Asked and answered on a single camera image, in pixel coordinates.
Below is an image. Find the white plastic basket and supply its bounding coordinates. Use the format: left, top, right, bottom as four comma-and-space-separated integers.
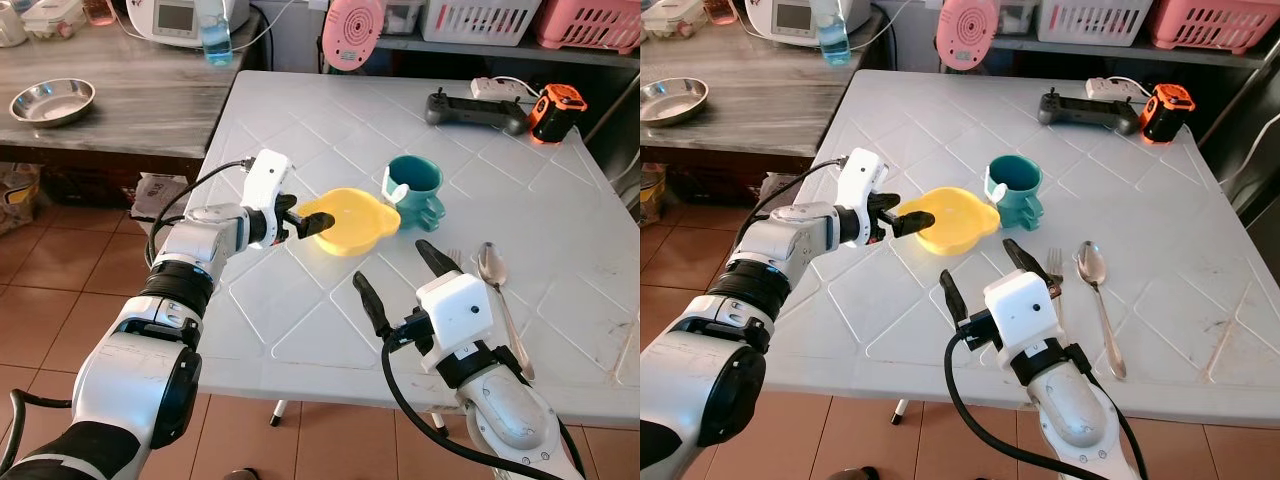
421, 0, 542, 47
1034, 0, 1154, 47

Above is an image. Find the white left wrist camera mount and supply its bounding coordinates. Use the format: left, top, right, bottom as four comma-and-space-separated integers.
242, 149, 295, 247
837, 147, 890, 245

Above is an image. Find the pink round fan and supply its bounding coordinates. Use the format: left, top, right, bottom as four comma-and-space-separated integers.
934, 0, 1000, 72
320, 0, 387, 72

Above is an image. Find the stainless steel bowl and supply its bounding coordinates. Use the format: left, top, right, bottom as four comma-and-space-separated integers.
8, 77, 98, 129
640, 76, 710, 128

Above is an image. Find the white kitchen cooking machine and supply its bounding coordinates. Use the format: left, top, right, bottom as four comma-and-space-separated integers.
744, 0, 862, 47
127, 0, 252, 49

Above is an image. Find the pink plastic basket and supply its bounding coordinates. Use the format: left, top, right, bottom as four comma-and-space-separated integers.
1146, 0, 1280, 54
534, 0, 641, 54

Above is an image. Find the yellow plastic bowl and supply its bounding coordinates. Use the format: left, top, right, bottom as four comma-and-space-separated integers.
296, 187, 402, 258
894, 185, 1002, 257

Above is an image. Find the white power strip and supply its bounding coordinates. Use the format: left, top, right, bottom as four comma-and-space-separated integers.
1084, 76, 1152, 102
469, 76, 542, 102

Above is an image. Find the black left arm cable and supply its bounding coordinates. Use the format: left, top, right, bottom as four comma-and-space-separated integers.
144, 157, 253, 267
744, 157, 848, 263

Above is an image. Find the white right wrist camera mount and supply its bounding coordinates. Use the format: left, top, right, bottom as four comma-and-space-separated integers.
982, 267, 1065, 358
414, 269, 494, 374

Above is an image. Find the metal fork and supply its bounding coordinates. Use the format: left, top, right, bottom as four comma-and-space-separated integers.
444, 247, 468, 301
1044, 246, 1068, 301

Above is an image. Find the blue plastic water bottle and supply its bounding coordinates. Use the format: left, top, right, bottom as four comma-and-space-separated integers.
196, 0, 235, 69
811, 0, 852, 68

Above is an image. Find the white plastic table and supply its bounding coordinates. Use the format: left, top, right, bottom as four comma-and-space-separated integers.
764, 69, 1280, 433
189, 69, 641, 429

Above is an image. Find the black remote controller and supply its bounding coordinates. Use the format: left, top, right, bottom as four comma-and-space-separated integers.
424, 87, 529, 137
1036, 87, 1142, 137

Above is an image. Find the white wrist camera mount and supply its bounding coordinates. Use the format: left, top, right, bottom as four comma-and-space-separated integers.
982, 267, 1065, 358
242, 149, 295, 247
837, 147, 890, 245
414, 269, 494, 374

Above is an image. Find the orange and black device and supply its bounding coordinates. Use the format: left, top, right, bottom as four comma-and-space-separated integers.
529, 83, 588, 146
1139, 83, 1197, 145

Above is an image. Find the metal spoon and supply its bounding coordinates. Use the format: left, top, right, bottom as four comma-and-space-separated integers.
1075, 239, 1130, 382
476, 240, 537, 382

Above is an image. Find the grey wood-top table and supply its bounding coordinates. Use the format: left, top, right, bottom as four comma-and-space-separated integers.
0, 22, 269, 183
640, 22, 883, 173

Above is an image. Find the teal ceramic mug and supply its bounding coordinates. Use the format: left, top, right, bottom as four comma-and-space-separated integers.
382, 154, 447, 234
983, 153, 1045, 234

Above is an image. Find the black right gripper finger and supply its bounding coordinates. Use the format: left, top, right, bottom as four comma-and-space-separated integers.
415, 238, 464, 280
937, 269, 974, 328
1001, 237, 1054, 280
351, 271, 395, 340

